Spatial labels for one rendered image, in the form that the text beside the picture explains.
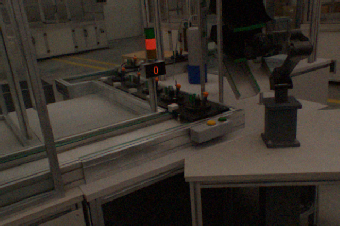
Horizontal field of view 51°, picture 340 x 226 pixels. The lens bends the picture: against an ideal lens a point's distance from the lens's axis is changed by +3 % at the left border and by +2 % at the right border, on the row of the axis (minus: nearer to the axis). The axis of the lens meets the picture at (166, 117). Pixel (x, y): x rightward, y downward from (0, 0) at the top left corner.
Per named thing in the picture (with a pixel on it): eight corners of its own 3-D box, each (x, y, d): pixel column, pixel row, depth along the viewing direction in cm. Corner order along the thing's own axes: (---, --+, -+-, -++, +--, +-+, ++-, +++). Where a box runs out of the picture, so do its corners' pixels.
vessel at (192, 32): (209, 63, 278) (207, 14, 265) (195, 66, 271) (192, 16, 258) (198, 61, 289) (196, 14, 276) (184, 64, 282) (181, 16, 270)
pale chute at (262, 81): (275, 89, 202) (279, 85, 198) (256, 94, 197) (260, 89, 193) (255, 51, 212) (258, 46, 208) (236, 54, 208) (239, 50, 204)
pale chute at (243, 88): (256, 95, 194) (260, 91, 190) (236, 100, 190) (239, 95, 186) (236, 55, 205) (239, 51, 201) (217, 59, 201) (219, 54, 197)
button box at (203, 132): (232, 131, 171) (232, 120, 169) (198, 143, 161) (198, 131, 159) (223, 128, 177) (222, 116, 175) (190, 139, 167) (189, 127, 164)
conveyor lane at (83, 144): (230, 126, 188) (229, 109, 184) (81, 178, 147) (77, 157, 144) (198, 114, 211) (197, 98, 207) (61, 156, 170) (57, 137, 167)
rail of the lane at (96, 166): (245, 127, 185) (244, 108, 181) (86, 184, 142) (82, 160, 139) (237, 124, 190) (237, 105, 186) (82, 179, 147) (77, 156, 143)
